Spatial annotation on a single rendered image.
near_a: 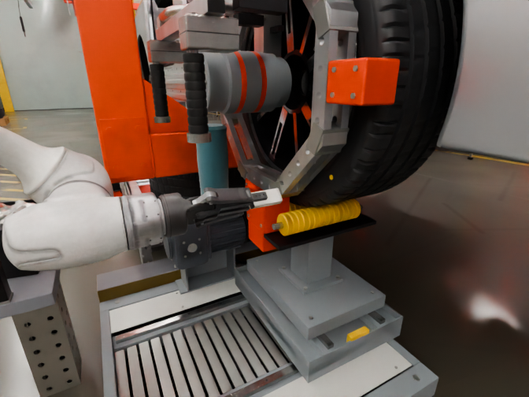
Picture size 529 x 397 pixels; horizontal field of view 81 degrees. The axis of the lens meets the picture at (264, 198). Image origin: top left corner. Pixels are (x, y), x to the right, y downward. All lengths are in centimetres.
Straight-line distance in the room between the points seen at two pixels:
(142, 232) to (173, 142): 72
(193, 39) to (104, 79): 64
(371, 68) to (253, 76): 30
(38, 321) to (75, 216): 59
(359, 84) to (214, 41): 24
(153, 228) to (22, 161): 24
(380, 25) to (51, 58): 1322
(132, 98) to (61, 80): 1245
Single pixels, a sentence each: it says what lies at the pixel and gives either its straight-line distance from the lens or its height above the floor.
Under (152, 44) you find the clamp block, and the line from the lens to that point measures 89.
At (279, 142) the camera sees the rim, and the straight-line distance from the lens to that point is 94.
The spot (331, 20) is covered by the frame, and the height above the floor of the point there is 95.
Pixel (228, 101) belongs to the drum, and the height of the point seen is 81.
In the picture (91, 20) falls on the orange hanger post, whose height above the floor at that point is 102.
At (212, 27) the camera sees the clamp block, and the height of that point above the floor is 93.
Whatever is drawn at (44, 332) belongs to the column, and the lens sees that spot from 108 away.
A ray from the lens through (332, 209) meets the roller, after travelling 85.
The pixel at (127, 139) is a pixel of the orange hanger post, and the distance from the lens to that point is 117.
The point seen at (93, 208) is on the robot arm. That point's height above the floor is 68.
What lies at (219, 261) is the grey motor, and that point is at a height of 13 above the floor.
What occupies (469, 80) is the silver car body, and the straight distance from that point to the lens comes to 60.
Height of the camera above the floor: 85
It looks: 20 degrees down
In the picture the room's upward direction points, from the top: straight up
